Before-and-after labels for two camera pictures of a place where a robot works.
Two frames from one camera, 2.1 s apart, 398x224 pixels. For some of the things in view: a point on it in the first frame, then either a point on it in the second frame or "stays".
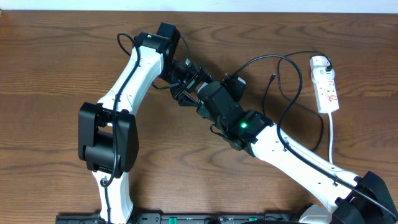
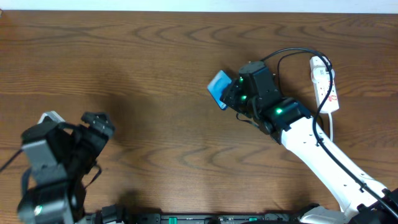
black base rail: (181, 218) stays
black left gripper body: (193, 78) to (94, 125)
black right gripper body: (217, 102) to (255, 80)
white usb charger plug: (320, 75) stays
